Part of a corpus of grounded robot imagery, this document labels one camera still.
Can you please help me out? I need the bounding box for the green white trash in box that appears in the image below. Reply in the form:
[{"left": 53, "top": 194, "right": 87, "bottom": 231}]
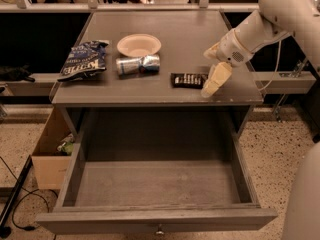
[{"left": 57, "top": 134, "right": 74, "bottom": 156}]

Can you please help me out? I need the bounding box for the black object on ledge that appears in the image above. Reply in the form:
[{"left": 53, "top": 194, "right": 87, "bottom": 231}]
[{"left": 0, "top": 65, "right": 35, "bottom": 82}]

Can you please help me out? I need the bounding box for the silver blue drink can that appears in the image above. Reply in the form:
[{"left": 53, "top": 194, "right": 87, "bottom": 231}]
[{"left": 116, "top": 55, "right": 160, "bottom": 76}]

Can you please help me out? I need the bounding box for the white hanging cable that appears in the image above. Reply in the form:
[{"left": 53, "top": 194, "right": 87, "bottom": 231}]
[{"left": 257, "top": 39, "right": 283, "bottom": 92}]

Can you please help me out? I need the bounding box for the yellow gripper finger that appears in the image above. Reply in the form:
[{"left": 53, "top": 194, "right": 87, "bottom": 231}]
[
  {"left": 201, "top": 62, "right": 232, "bottom": 98},
  {"left": 203, "top": 42, "right": 219, "bottom": 60}
]

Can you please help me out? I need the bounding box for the black floor cable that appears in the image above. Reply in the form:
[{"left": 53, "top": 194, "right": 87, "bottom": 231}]
[{"left": 0, "top": 155, "right": 60, "bottom": 240}]

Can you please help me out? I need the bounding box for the metal clamp bracket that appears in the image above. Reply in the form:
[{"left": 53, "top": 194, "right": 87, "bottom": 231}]
[{"left": 279, "top": 60, "right": 308, "bottom": 78}]

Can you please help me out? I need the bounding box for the dark chocolate rxbar wrapper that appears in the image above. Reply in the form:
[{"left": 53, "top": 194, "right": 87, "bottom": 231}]
[{"left": 170, "top": 73, "right": 208, "bottom": 89}]

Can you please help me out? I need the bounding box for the black floor bar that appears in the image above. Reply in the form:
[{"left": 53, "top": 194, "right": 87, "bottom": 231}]
[{"left": 0, "top": 157, "right": 32, "bottom": 239}]

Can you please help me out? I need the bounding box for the grey wooden cabinet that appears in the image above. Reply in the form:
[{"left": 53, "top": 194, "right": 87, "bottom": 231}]
[{"left": 53, "top": 10, "right": 263, "bottom": 133}]

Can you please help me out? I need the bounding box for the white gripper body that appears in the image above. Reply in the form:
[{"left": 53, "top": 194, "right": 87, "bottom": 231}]
[{"left": 216, "top": 29, "right": 253, "bottom": 67}]

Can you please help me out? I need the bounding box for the beige paper bowl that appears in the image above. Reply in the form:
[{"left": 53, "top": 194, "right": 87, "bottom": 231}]
[{"left": 117, "top": 34, "right": 161, "bottom": 57}]

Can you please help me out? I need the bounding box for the open grey top drawer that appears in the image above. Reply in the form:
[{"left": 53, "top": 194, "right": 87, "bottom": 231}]
[{"left": 35, "top": 107, "right": 278, "bottom": 236}]

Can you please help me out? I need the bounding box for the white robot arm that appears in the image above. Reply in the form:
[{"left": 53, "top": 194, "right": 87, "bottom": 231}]
[{"left": 201, "top": 0, "right": 320, "bottom": 240}]

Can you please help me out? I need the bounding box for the blue kettle chips bag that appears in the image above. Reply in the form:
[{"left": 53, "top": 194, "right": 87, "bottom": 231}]
[{"left": 57, "top": 40, "right": 109, "bottom": 82}]

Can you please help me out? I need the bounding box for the cardboard box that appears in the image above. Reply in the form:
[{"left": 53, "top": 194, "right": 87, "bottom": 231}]
[{"left": 31, "top": 109, "right": 73, "bottom": 190}]

